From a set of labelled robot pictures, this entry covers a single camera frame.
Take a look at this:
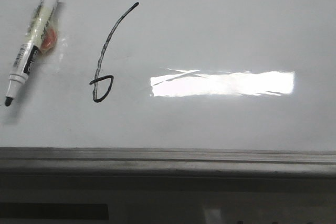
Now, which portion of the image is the white black whiteboard marker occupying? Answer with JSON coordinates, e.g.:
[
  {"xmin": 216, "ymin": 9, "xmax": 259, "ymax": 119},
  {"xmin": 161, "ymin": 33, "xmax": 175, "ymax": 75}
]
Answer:
[{"xmin": 5, "ymin": 0, "xmax": 59, "ymax": 106}]

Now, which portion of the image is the black drawn number six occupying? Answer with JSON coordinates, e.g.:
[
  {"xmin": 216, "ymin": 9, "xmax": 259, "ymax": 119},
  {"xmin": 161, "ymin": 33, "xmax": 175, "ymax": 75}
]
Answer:
[{"xmin": 89, "ymin": 2, "xmax": 140, "ymax": 103}]

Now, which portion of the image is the white whiteboard with metal frame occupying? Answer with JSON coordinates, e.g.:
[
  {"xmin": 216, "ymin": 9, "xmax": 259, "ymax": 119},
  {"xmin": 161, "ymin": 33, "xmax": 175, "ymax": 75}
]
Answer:
[{"xmin": 1, "ymin": 0, "xmax": 335, "ymax": 177}]

